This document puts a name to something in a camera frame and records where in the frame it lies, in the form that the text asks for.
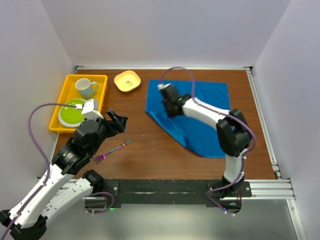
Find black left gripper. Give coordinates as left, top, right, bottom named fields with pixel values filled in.
left=87, top=108, right=128, bottom=155

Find blue cloth napkin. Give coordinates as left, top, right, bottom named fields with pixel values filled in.
left=145, top=79, right=231, bottom=158

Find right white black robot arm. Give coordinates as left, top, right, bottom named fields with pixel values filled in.
left=157, top=83, right=257, bottom=197

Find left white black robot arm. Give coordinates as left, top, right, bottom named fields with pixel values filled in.
left=0, top=109, right=128, bottom=240

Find yellow square bowl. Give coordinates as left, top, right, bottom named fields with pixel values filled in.
left=113, top=70, right=141, bottom=93

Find iridescent metal fork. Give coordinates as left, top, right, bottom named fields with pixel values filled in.
left=92, top=140, right=130, bottom=162

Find light blue ceramic mug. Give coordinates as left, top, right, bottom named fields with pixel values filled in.
left=75, top=78, right=99, bottom=99

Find green plate white rim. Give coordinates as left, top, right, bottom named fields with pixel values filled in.
left=58, top=106, right=85, bottom=128

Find yellow plastic tray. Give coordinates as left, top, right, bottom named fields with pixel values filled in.
left=48, top=74, right=108, bottom=133

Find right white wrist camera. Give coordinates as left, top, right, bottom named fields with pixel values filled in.
left=157, top=83, right=173, bottom=92

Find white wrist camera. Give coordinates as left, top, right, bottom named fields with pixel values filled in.
left=157, top=83, right=173, bottom=92
left=75, top=98, right=103, bottom=120

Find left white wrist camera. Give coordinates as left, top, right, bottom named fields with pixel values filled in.
left=75, top=98, right=103, bottom=120

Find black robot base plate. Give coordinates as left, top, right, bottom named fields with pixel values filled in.
left=84, top=178, right=253, bottom=210

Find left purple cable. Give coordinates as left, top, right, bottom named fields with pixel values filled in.
left=0, top=102, right=116, bottom=240

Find purple cable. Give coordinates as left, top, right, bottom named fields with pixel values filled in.
left=0, top=102, right=116, bottom=240
left=159, top=66, right=257, bottom=217

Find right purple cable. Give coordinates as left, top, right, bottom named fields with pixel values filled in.
left=159, top=66, right=257, bottom=217

